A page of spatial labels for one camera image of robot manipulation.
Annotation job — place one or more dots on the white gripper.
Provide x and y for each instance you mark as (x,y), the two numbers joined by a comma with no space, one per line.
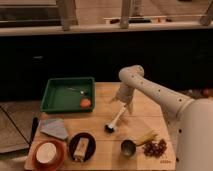
(125,95)

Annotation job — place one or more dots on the white brush with black bristles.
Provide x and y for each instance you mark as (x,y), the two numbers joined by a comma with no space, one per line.
(110,127)

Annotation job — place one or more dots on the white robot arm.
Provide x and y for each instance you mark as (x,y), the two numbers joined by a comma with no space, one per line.
(195,141)

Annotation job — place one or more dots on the orange ball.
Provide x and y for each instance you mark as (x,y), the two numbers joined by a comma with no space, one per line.
(85,103)

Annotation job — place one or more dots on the small metal spoon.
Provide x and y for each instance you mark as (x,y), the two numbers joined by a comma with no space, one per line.
(80,91)

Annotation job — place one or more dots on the yellow banana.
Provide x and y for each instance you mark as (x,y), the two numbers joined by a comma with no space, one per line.
(146,138)

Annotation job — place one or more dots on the green plastic tray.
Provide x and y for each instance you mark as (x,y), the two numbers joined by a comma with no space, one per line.
(58,98)

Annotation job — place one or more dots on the small metal cup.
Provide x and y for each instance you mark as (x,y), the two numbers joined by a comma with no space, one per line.
(128,148)

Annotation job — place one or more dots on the brown grape bunch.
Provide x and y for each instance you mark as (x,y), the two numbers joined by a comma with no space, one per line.
(155,149)

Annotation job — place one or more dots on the black round plate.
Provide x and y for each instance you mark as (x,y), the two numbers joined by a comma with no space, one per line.
(91,146)

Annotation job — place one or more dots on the beige rectangular block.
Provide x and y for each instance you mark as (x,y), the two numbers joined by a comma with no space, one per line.
(81,149)

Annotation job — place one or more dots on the blue grey folded cloth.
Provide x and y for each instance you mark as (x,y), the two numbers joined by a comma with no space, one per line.
(54,128)

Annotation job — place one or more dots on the orange bowl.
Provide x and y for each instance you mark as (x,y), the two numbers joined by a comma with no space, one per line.
(55,164)

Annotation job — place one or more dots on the wooden railing frame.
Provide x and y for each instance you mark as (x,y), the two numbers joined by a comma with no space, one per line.
(39,17)

